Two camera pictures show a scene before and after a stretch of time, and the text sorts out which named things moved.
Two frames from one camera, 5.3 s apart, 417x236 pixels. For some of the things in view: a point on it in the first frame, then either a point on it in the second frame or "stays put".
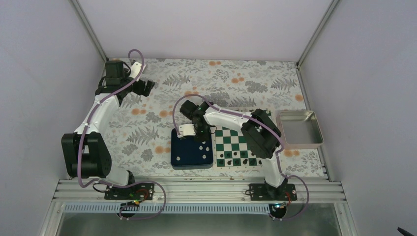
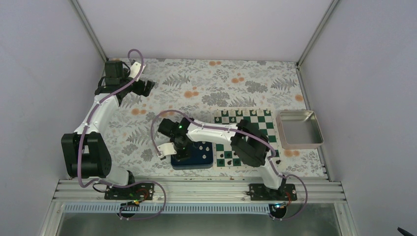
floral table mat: x=141 y=129 stays put
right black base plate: x=263 y=192 stays put
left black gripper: x=139 y=90 stays put
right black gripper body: x=204 y=135 -> x=186 y=153
